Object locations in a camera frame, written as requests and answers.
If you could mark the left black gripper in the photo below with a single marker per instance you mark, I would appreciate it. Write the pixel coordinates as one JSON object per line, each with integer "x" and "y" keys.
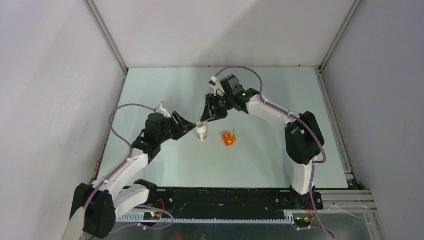
{"x": 184, "y": 126}

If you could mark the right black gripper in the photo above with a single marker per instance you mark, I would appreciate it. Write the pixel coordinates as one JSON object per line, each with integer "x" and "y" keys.
{"x": 208, "y": 114}

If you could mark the white pill bottle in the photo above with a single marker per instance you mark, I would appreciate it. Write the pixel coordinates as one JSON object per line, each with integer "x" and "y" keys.
{"x": 201, "y": 131}

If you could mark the orange pill organizer box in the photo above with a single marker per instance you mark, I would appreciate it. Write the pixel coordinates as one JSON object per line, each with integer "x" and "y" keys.
{"x": 229, "y": 139}

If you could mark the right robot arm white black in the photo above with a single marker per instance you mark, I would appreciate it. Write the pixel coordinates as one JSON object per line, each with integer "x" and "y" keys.
{"x": 303, "y": 137}

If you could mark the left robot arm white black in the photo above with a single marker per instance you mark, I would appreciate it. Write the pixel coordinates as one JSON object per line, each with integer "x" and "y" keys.
{"x": 97, "y": 206}

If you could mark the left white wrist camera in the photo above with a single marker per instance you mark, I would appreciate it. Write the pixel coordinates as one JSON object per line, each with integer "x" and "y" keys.
{"x": 162, "y": 109}

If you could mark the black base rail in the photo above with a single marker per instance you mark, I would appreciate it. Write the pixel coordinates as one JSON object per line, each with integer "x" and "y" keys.
{"x": 229, "y": 204}

